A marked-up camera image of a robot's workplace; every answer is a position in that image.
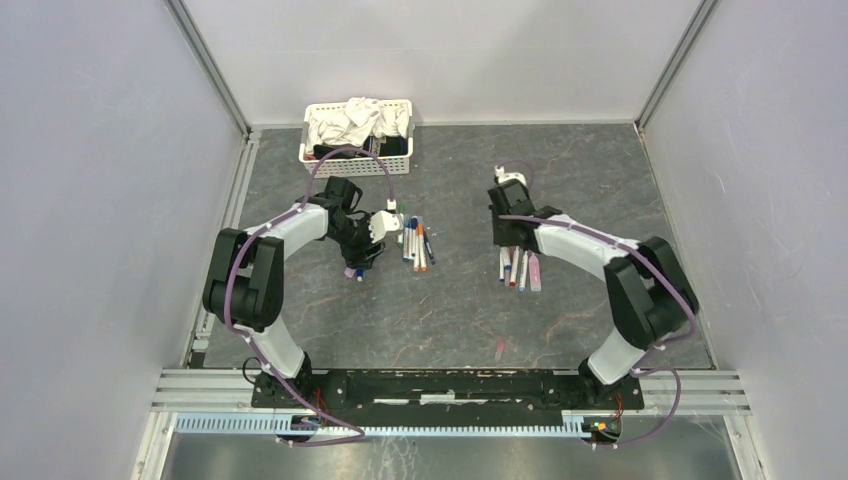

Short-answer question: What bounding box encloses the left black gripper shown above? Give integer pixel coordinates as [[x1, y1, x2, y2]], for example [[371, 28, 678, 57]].
[[328, 212, 386, 271]]

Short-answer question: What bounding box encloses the blue capped marker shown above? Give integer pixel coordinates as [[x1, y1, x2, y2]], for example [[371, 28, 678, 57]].
[[517, 251, 529, 292]]

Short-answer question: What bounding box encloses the pink thin marker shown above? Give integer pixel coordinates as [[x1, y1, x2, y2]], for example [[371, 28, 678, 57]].
[[503, 248, 513, 286]]

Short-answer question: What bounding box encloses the pink highlighter pen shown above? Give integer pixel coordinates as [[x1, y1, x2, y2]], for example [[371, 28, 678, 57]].
[[529, 255, 542, 292]]

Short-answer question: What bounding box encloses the orange capped marker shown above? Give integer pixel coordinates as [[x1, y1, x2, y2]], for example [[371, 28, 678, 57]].
[[414, 223, 428, 272]]

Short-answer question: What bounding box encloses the pink translucent cap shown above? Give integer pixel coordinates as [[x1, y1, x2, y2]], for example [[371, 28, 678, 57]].
[[494, 340, 506, 361]]

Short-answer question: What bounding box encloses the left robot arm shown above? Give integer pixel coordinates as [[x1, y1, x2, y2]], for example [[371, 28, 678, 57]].
[[202, 176, 403, 408]]

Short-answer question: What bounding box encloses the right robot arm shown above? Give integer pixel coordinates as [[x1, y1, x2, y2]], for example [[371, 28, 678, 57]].
[[487, 174, 699, 408]]

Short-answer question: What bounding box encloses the green capped marker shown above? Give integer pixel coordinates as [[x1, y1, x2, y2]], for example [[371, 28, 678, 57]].
[[396, 204, 407, 248]]

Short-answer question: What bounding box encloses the white plastic basket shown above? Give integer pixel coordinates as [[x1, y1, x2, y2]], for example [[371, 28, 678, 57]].
[[297, 97, 414, 178]]

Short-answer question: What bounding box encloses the black box in basket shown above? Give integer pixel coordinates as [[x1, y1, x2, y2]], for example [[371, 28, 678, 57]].
[[305, 135, 410, 159]]

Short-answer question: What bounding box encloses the white crumpled cloth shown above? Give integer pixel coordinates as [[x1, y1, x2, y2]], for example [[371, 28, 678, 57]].
[[303, 97, 413, 152]]

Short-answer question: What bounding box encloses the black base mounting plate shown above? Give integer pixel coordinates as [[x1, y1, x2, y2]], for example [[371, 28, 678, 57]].
[[294, 369, 645, 429]]

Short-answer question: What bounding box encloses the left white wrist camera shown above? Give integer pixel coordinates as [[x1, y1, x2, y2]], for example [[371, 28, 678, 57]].
[[368, 210, 401, 243]]

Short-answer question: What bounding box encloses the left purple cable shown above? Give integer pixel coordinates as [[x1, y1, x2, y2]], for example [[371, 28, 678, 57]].
[[223, 146, 399, 448]]

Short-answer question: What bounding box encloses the purple cable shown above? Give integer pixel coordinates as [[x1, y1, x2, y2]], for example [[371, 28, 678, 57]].
[[223, 146, 399, 448], [496, 158, 698, 452]]

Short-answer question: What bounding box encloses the aluminium frame rail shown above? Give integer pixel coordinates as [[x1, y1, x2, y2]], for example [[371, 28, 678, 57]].
[[152, 369, 751, 440]]

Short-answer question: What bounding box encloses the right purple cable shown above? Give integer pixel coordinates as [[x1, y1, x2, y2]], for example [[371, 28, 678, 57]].
[[496, 158, 698, 452]]

